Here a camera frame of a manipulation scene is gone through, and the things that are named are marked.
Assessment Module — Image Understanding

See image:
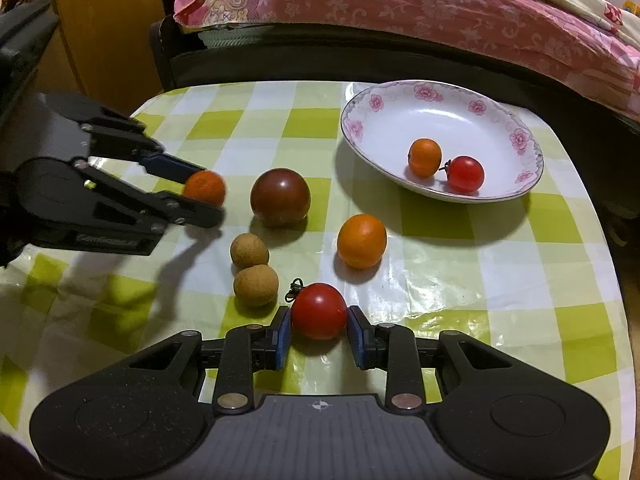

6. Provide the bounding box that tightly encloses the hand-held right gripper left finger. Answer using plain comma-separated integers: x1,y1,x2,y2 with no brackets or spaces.
127,305,294,415

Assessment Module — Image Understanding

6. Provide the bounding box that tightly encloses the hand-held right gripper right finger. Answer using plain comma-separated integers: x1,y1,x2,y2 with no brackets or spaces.
347,304,507,412

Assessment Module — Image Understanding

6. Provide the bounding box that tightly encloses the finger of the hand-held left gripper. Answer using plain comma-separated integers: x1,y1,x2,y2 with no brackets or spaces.
47,91,207,184
87,164,224,235

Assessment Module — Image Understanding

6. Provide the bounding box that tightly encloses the red cherry tomato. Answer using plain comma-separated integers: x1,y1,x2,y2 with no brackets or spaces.
284,277,349,341
439,156,486,195

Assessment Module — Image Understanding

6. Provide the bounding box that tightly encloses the brown longan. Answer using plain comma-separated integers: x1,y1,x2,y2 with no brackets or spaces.
230,233,271,269
233,264,279,308

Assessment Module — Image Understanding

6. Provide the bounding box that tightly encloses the dark red tomato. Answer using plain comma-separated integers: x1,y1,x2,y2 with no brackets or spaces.
250,168,312,227

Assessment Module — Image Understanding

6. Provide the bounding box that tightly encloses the white floral plate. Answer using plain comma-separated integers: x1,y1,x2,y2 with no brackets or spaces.
340,80,545,203

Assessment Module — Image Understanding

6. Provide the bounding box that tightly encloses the pink floral bed sheet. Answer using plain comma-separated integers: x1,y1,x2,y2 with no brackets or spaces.
173,0,640,123

